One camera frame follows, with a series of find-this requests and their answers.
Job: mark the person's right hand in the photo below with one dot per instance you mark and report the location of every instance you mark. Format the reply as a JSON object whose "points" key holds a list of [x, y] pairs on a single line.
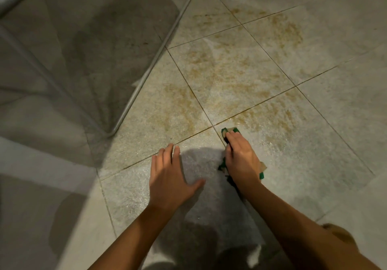
{"points": [[242, 163]]}

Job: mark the person's left hand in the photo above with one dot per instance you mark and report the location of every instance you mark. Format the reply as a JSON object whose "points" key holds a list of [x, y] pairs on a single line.
{"points": [[167, 185]]}

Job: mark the person's left thumb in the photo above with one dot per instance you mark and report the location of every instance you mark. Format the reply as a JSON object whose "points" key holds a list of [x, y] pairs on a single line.
{"points": [[196, 185]]}

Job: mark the person's left little finger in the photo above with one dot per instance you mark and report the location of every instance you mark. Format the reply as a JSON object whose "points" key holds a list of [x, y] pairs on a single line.
{"points": [[154, 167]]}

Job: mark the person's left middle finger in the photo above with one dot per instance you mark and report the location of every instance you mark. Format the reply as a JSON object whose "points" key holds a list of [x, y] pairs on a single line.
{"points": [[169, 157]]}

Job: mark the person's right thumb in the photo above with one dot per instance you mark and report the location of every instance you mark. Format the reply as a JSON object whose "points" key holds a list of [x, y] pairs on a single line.
{"points": [[228, 157]]}

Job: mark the green scrub sponge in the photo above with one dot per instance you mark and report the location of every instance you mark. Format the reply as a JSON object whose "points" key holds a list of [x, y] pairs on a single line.
{"points": [[224, 133]]}

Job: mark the person's left forearm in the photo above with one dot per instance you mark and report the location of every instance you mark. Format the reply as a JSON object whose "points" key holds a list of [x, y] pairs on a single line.
{"points": [[133, 239]]}

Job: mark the person's right forearm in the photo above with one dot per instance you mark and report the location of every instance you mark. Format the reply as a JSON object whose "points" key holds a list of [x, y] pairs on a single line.
{"points": [[296, 230]]}

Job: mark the grey metal tube frame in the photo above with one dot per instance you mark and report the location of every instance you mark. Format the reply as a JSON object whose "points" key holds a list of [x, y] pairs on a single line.
{"points": [[157, 55]]}

